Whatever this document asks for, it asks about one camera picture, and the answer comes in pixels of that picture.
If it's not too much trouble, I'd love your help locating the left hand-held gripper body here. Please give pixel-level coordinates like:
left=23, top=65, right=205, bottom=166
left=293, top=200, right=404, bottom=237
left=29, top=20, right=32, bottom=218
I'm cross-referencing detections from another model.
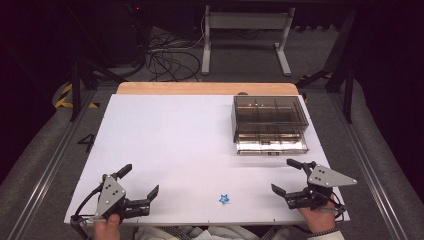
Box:
left=93, top=174, right=151, bottom=222

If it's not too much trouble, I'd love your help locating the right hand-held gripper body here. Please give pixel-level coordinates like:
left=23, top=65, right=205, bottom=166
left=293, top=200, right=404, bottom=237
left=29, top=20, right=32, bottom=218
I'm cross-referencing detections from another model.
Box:
left=284, top=164, right=358, bottom=211

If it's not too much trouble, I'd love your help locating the clear plastic drawer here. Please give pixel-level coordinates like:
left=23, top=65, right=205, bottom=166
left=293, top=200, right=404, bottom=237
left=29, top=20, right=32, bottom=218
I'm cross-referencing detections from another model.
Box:
left=235, top=132, right=310, bottom=157

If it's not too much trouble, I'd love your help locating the clear smoky drawer box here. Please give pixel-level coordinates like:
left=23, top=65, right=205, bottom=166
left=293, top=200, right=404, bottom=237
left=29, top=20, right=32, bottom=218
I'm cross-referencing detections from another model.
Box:
left=231, top=95, right=310, bottom=145

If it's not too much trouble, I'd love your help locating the person's left hand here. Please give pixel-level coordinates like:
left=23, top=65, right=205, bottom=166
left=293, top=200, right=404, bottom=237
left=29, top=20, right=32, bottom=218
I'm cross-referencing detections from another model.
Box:
left=93, top=213, right=121, bottom=240

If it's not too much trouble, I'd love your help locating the person's right hand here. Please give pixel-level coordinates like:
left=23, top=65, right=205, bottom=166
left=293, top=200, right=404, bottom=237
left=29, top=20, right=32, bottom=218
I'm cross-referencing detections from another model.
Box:
left=297, top=196, right=338, bottom=234

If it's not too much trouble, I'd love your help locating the white table cover board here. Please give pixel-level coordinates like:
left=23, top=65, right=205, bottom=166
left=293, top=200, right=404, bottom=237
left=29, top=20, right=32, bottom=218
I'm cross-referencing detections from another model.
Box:
left=63, top=93, right=351, bottom=227

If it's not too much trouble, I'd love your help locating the person's light clothing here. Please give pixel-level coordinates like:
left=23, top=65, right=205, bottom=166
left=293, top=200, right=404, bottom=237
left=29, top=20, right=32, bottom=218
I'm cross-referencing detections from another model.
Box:
left=134, top=225, right=262, bottom=240

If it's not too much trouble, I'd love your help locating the yellow black hazard tape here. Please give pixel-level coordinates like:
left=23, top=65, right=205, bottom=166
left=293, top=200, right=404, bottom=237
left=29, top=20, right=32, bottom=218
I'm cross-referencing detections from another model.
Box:
left=54, top=83, right=101, bottom=110

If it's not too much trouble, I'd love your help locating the black metal stand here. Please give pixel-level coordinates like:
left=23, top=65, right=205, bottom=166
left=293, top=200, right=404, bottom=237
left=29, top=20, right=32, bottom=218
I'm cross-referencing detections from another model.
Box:
left=295, top=9, right=357, bottom=125
left=68, top=58, right=128, bottom=123

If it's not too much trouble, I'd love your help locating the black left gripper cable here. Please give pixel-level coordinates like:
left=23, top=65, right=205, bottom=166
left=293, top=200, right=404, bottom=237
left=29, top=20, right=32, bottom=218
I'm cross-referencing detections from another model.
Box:
left=70, top=184, right=104, bottom=234

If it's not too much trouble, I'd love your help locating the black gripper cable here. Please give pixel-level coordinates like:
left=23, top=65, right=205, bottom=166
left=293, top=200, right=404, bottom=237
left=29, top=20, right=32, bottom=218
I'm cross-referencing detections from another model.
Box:
left=70, top=184, right=104, bottom=234
left=319, top=190, right=348, bottom=222

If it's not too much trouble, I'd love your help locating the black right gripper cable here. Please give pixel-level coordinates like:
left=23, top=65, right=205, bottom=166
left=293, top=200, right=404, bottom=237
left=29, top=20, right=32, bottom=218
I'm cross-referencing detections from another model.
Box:
left=319, top=190, right=348, bottom=222

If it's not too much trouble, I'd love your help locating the aluminium floor rail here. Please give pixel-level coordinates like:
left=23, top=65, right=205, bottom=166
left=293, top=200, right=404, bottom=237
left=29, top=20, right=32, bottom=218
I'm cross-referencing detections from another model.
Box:
left=6, top=89, right=98, bottom=240
left=328, top=91, right=411, bottom=240

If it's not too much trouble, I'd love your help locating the beaded wrist bracelet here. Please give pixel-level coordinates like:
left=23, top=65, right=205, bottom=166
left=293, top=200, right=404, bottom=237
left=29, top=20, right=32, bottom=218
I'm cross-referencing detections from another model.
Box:
left=305, top=226, right=340, bottom=239

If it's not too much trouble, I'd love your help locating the tangle of black floor cables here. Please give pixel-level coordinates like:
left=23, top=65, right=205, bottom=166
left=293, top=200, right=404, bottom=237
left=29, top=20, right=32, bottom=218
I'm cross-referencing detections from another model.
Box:
left=145, top=25, right=203, bottom=83

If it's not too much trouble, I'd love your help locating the white metal desk frame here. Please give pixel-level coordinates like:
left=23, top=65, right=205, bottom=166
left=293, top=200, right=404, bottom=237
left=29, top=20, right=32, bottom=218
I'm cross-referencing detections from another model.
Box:
left=200, top=4, right=297, bottom=77

